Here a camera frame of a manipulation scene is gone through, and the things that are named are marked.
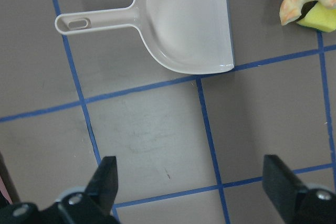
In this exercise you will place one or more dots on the yellow green sponge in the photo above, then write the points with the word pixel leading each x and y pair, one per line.
pixel 319 18

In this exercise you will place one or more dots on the beige plastic dustpan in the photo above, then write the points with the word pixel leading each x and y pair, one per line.
pixel 185 36

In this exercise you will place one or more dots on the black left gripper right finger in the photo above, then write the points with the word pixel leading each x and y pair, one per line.
pixel 295 201

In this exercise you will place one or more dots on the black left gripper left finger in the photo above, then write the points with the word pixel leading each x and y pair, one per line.
pixel 94 204

